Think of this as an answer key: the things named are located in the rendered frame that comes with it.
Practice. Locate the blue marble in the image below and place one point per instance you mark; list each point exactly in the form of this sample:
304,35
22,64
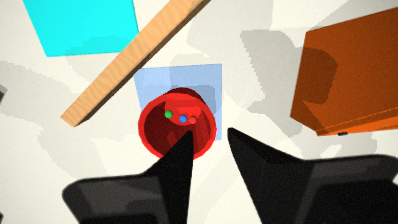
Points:
183,118

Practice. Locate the red marble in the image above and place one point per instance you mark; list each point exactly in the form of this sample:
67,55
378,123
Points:
192,119

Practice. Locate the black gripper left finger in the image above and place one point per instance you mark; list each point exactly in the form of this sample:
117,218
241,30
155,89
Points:
163,189

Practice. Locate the red cup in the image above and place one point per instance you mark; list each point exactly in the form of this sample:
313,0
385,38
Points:
158,133

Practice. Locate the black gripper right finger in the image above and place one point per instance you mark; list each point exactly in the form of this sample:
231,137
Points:
282,187

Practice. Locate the tan wooden bar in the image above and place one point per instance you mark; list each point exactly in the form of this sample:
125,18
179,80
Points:
153,36

